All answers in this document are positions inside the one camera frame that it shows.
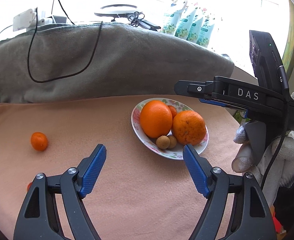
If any small mandarin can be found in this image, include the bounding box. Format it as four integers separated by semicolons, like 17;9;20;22
30;132;48;152
168;105;177;118

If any large orange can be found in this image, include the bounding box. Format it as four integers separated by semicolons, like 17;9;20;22
171;110;207;146
139;100;172;139

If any brown longan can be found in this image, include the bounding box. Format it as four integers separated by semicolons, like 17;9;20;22
168;135;177;149
156;135;170;150

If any red cherry tomato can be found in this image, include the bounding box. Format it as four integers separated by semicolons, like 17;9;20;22
27;182;33;192

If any white gloved right hand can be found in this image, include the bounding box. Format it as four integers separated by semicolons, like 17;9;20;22
232;126;294;206

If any brown longan on plate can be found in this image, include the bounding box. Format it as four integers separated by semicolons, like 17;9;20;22
156;135;170;150

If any floral white plate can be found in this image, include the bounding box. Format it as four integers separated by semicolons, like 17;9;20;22
131;97;209;160

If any grey blanket on backrest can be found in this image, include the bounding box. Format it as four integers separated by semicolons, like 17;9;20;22
0;23;234;103

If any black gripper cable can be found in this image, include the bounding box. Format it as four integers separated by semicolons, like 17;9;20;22
260;64;290;190

